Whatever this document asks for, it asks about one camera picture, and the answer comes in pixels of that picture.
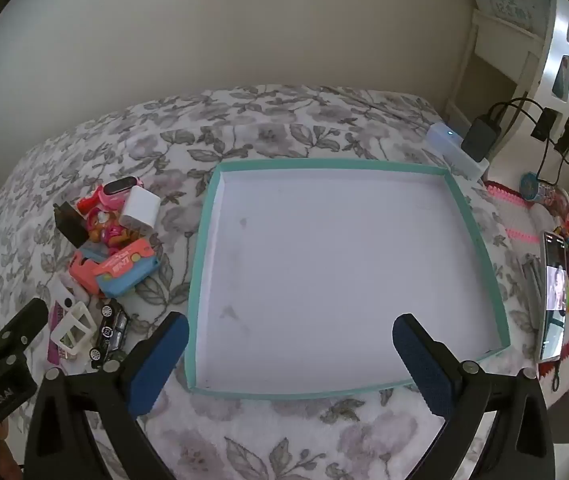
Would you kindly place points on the white photo frame shelf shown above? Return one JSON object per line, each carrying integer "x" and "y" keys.
{"x": 564, "y": 40}

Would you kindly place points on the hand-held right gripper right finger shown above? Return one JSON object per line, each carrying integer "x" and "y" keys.
{"x": 422, "y": 365}

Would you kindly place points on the orange marker block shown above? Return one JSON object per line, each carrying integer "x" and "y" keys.
{"x": 134, "y": 282}

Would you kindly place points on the pink smartwatch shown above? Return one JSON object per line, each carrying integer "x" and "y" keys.
{"x": 114, "y": 187}

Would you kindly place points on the black power adapter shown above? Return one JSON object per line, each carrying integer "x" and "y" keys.
{"x": 70, "y": 225}

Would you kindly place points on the toy dog figure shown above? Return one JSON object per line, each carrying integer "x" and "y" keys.
{"x": 107, "y": 227}

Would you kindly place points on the white wall charger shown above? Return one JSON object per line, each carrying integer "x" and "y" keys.
{"x": 139, "y": 207}

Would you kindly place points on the large black plug adapter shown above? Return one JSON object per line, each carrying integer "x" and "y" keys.
{"x": 479, "y": 137}

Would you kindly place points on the pink lighter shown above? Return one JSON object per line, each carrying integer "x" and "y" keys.
{"x": 55, "y": 347}

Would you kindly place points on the grey phone stand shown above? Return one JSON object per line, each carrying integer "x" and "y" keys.
{"x": 531, "y": 280}

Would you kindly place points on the teal rimmed white box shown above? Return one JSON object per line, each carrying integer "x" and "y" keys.
{"x": 324, "y": 260}

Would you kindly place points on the salmon pink toy case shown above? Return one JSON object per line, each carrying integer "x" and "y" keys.
{"x": 82, "y": 272}

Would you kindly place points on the round teal tin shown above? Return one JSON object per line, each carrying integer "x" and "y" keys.
{"x": 536, "y": 187}

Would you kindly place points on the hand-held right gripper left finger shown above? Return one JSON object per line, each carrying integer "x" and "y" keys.
{"x": 159, "y": 360}

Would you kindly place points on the white toy frame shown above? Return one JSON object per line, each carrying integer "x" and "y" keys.
{"x": 72, "y": 330}

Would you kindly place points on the smartphone with lit screen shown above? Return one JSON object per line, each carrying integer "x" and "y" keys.
{"x": 554, "y": 285}

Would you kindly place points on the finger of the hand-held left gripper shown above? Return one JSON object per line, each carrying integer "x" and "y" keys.
{"x": 19, "y": 327}

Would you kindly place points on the white smartwatch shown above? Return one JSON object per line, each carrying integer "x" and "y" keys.
{"x": 64, "y": 292}

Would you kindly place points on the black toy car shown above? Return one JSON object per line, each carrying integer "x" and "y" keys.
{"x": 109, "y": 330}

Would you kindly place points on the white bedside cabinet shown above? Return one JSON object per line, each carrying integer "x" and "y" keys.
{"x": 499, "y": 45}

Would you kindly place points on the white power strip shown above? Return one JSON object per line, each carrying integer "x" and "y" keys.
{"x": 444, "y": 142}

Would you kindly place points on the grey floral blanket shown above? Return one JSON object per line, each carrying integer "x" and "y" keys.
{"x": 314, "y": 125}

